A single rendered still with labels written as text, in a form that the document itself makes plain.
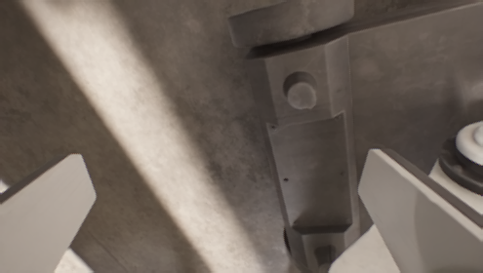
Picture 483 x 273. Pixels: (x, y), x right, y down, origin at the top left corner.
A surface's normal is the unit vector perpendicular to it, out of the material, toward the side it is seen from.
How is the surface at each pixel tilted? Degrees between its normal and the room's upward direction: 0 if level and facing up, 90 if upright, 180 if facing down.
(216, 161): 0
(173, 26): 0
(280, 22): 6
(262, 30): 18
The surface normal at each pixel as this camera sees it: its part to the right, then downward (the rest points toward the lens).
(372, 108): -0.15, 0.47
